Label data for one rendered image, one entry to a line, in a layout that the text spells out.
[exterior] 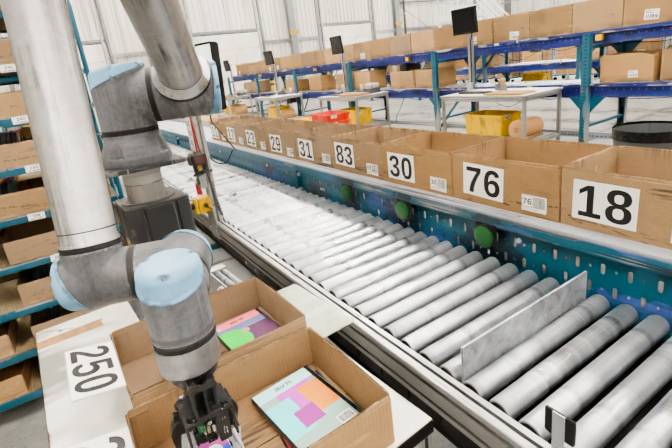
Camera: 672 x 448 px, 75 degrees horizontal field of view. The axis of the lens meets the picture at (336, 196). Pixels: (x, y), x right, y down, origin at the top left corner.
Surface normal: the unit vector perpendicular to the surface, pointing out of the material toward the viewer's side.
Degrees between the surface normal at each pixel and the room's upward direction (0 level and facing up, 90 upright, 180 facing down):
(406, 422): 0
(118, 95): 89
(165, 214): 90
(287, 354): 90
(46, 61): 81
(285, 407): 0
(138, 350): 89
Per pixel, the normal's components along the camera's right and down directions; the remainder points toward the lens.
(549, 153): -0.83, 0.25
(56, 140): 0.22, 0.09
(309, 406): -0.12, -0.95
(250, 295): 0.55, 0.16
